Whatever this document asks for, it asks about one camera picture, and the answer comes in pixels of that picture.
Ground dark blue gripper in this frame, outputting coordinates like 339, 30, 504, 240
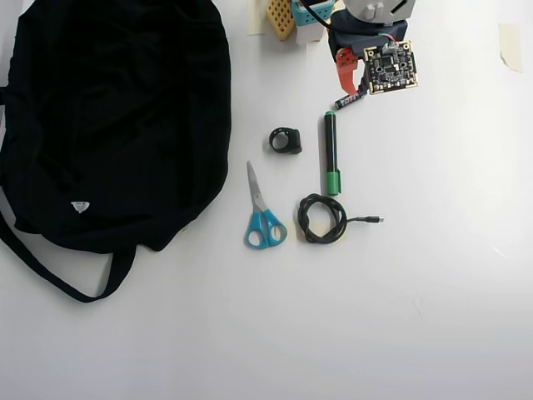
327, 9, 410, 96

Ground black AA battery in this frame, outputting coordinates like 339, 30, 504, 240
334, 92, 367, 110

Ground green and black marker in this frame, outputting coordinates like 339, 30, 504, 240
321, 109, 343, 197

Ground yellow perforated robot base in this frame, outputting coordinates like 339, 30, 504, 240
265, 0, 297, 42

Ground black fabric bag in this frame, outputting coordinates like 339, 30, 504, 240
0, 0, 232, 304

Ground beige masking tape strip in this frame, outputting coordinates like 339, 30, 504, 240
247, 0, 268, 37

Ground large beige masking tape piece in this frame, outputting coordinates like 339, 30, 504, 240
498, 22, 524, 73

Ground bare camera circuit board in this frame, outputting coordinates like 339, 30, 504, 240
362, 40, 420, 97

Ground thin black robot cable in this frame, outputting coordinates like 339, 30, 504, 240
298, 0, 335, 31

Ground black plastic ring clip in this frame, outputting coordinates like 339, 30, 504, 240
267, 127, 302, 156

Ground blue handled scissors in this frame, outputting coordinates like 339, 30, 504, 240
243, 161, 289, 251

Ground coiled black USB cable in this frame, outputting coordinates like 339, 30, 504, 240
297, 192, 386, 246

